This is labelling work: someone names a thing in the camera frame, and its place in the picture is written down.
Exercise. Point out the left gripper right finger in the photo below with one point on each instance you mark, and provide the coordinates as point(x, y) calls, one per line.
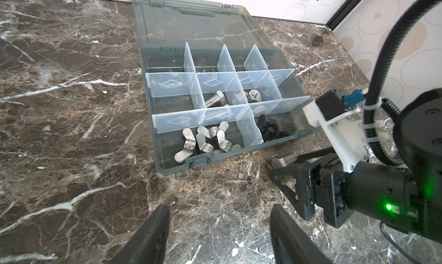
point(290, 243)

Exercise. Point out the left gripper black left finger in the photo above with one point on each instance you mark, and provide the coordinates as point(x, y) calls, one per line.
point(148, 244)

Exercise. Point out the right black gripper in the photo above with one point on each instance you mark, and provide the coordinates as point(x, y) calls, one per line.
point(386, 193)

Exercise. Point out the black hex bolt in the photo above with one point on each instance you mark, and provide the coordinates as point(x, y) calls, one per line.
point(270, 128)

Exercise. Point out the silver wing nut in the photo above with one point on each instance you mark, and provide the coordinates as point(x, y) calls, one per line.
point(219, 133)
point(202, 136)
point(188, 148)

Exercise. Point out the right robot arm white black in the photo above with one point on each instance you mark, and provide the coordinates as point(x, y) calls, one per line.
point(418, 137)

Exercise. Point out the silver hex bolt top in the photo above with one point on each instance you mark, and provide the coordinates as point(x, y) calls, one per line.
point(284, 161)

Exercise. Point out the silver hex bolt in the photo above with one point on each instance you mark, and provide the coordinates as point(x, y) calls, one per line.
point(217, 99)
point(284, 161)

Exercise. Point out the silver hex nut right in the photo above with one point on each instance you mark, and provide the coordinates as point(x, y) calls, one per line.
point(253, 96)

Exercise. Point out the silver hex bolt left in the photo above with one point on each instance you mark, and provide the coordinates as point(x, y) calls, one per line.
point(217, 99)

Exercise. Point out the clear plastic organizer box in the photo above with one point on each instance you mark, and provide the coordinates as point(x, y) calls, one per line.
point(190, 49)

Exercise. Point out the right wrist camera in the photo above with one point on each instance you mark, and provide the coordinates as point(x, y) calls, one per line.
point(333, 115)

